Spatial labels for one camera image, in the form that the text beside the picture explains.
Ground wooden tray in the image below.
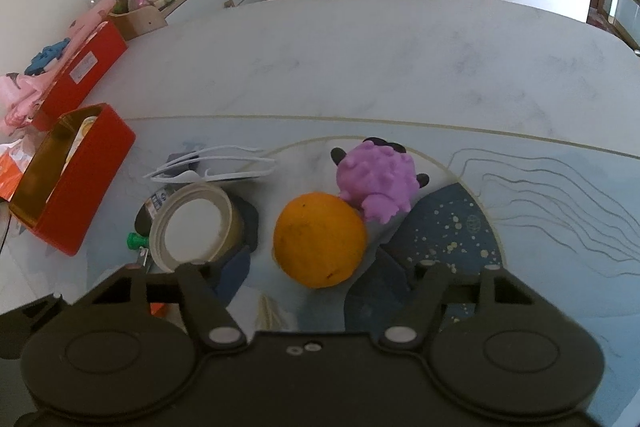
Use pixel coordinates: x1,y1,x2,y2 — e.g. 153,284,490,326
107,4,168,42

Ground orange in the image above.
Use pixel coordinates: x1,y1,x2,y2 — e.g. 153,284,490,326
273,192,368,289

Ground yellow container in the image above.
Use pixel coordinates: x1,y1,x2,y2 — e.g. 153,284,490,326
62,116,99,172

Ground flat red box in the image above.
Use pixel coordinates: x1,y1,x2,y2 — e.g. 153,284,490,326
30,21,130,132

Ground white sunglasses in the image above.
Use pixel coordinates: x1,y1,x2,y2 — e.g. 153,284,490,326
142,146,277,185

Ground red tin box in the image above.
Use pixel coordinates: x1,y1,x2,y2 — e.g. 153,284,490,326
7,103,137,257

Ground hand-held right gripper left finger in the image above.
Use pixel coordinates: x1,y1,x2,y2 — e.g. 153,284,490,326
75,247,252,353

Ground orange snack packet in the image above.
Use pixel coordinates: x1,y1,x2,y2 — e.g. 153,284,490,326
0,134,41,202

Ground blue cloth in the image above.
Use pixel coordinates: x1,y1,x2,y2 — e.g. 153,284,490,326
24,38,72,76

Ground blue printed table mat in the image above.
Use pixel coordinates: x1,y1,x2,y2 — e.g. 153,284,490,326
0,113,640,427

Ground purple spiky toy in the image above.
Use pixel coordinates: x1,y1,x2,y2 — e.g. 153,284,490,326
330,138,430,223

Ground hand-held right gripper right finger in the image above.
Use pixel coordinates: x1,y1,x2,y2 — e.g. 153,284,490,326
376,248,551,353

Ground small bottle with green cap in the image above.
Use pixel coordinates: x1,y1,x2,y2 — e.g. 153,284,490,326
127,186,176,253

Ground golden brown tape roll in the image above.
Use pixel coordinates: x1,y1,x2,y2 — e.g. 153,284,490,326
149,182,246,273

